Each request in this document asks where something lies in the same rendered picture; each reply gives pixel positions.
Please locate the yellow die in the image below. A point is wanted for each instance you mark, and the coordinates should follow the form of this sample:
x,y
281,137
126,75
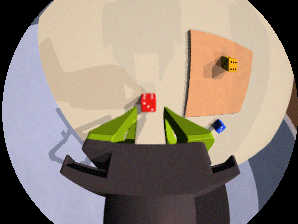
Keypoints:
x,y
229,64

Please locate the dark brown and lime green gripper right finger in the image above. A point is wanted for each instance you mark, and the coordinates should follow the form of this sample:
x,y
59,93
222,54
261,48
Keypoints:
x,y
185,130

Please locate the orange mat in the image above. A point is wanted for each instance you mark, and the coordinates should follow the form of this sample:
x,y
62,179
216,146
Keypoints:
x,y
211,89

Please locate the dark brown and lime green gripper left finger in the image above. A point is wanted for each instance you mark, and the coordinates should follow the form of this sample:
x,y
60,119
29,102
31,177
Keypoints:
x,y
116,129

